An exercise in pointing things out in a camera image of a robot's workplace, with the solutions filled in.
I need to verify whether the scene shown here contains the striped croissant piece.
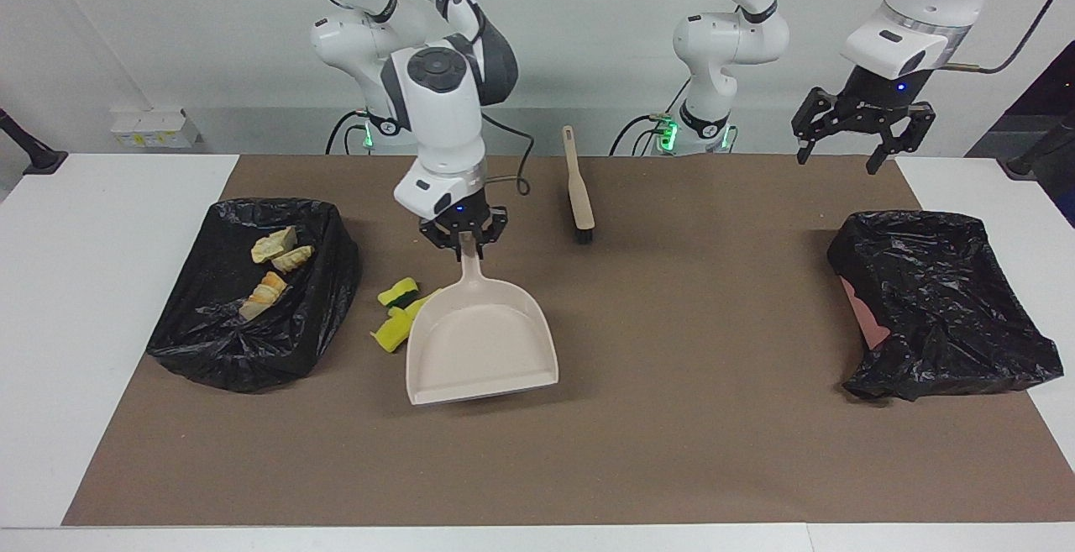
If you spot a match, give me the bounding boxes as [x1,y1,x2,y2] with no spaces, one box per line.
[270,245,316,275]
[239,271,289,322]

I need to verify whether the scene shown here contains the pale bread chunk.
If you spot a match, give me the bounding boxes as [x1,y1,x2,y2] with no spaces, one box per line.
[251,226,298,265]

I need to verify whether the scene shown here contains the brown paper table mat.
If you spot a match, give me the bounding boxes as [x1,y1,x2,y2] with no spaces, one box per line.
[61,155,1075,528]

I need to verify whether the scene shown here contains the black bag lined pink bin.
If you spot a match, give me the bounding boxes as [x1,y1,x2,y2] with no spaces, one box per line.
[826,210,1065,403]

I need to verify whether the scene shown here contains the white wall socket box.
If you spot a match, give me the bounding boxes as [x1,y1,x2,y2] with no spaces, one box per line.
[110,108,202,150]

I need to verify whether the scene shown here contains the black stand pole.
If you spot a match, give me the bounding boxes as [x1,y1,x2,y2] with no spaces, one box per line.
[998,111,1075,181]
[0,107,69,176]

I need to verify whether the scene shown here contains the yellow green sponge piece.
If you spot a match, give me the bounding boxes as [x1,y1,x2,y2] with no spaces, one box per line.
[370,307,414,354]
[377,277,420,310]
[406,288,442,321]

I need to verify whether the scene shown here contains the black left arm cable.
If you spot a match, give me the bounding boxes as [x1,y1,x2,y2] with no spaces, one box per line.
[771,0,1075,76]

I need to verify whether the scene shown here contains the black base cable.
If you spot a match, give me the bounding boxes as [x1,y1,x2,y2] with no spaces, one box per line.
[609,81,691,156]
[326,109,370,155]

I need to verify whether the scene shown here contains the beige plastic dustpan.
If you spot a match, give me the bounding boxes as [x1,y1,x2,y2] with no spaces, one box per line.
[406,231,560,407]

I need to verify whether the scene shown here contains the beige hand brush black bristles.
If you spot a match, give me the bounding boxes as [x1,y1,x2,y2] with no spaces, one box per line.
[562,124,596,244]

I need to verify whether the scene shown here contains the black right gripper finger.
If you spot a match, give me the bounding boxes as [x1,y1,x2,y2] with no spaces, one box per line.
[472,206,510,262]
[419,218,463,263]

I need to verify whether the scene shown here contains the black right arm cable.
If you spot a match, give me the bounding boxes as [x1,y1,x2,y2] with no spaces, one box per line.
[286,0,535,197]

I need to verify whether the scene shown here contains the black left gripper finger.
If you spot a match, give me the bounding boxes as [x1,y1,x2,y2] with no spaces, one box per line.
[791,86,849,166]
[865,101,937,176]

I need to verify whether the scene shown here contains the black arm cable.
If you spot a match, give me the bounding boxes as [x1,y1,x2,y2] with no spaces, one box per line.
[771,0,1075,76]
[286,0,535,197]

